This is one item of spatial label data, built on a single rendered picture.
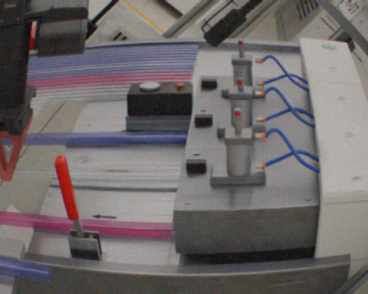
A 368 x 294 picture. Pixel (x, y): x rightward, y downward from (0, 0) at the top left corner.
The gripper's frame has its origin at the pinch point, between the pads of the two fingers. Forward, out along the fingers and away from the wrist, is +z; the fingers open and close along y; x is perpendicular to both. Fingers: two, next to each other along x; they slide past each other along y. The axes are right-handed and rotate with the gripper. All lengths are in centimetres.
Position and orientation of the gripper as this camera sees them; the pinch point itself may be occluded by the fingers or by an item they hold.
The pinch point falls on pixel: (7, 171)
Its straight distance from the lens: 105.3
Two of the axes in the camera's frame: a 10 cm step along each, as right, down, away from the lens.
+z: -0.5, 9.1, 4.0
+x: -10.0, -0.7, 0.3
